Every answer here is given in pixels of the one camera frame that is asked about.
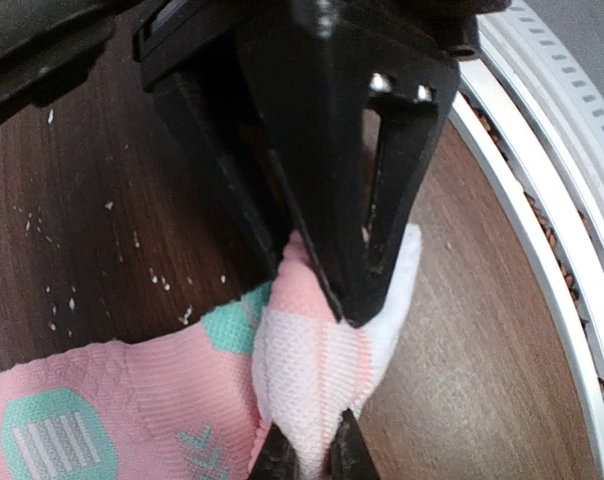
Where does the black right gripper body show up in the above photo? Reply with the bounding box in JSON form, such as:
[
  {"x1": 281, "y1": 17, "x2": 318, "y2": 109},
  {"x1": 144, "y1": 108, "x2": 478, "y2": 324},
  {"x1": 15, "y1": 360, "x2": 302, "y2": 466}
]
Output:
[{"x1": 0, "y1": 1, "x2": 507, "y2": 108}]

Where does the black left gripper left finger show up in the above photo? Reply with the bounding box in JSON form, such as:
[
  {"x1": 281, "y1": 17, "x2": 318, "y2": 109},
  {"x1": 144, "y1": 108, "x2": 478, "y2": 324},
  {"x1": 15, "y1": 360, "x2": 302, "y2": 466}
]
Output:
[{"x1": 249, "y1": 424, "x2": 300, "y2": 480}]

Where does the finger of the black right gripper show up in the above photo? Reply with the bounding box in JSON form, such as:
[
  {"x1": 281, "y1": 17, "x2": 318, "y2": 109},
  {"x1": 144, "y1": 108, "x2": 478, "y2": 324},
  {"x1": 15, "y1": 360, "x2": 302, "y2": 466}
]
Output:
[
  {"x1": 153, "y1": 39, "x2": 292, "y2": 277},
  {"x1": 237, "y1": 9, "x2": 460, "y2": 328}
]

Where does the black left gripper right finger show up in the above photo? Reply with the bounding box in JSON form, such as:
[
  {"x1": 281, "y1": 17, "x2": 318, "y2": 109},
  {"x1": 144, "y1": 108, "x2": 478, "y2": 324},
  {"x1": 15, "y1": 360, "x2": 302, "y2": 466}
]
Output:
[{"x1": 330, "y1": 409, "x2": 380, "y2": 480}]

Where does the pink sock with teal patches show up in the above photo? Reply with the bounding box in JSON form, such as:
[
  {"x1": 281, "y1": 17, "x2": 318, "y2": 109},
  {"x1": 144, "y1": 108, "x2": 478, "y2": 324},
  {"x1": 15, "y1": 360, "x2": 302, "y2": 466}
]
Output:
[{"x1": 0, "y1": 224, "x2": 422, "y2": 479}]

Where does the aluminium front rail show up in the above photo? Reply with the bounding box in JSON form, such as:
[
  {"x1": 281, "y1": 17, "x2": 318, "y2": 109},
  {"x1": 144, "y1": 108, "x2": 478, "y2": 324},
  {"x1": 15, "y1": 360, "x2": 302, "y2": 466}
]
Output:
[{"x1": 451, "y1": 1, "x2": 604, "y2": 479}]

